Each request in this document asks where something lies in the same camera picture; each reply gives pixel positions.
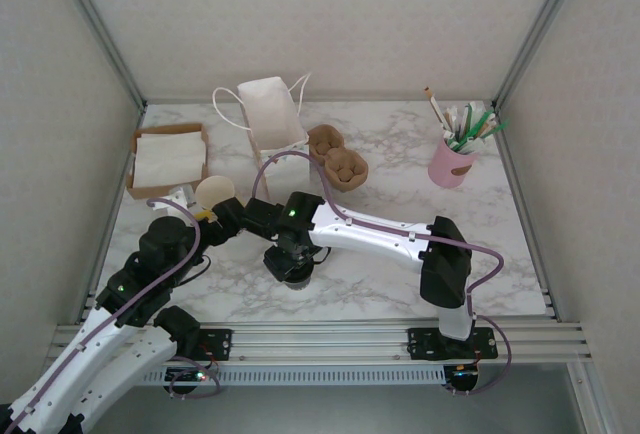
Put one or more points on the beige paper cup stack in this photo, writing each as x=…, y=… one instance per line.
x=215, y=191

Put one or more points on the dark sleeved paper coffee cup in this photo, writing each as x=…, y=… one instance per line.
x=300, y=285

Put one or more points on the brown pulp cup carrier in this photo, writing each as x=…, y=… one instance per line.
x=345, y=169

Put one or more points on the cartoon animal print paper bag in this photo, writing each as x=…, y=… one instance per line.
x=270, y=114

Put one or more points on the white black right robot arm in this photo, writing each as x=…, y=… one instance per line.
x=370, y=241

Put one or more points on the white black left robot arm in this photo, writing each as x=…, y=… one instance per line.
x=70, y=384

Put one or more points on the brown cardboard napkin tray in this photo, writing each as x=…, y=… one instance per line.
x=150, y=192

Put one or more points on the white paper napkins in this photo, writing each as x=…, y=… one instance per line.
x=170, y=159

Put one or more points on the controller board with LED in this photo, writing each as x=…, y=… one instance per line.
x=462, y=376
x=187, y=376

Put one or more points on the pink straw holder cup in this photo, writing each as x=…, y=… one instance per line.
x=450, y=166

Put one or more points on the brown paper wrapped straw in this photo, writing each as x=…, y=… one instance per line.
x=436, y=106

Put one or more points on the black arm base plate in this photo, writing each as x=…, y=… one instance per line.
x=217, y=344
x=425, y=344

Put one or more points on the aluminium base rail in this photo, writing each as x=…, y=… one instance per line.
x=325, y=341

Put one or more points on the aluminium back frame rail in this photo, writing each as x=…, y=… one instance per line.
x=375, y=101

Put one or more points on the aluminium frame post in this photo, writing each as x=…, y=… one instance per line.
x=106, y=39
x=537, y=29

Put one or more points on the aluminium side frame rail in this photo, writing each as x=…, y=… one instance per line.
x=526, y=214

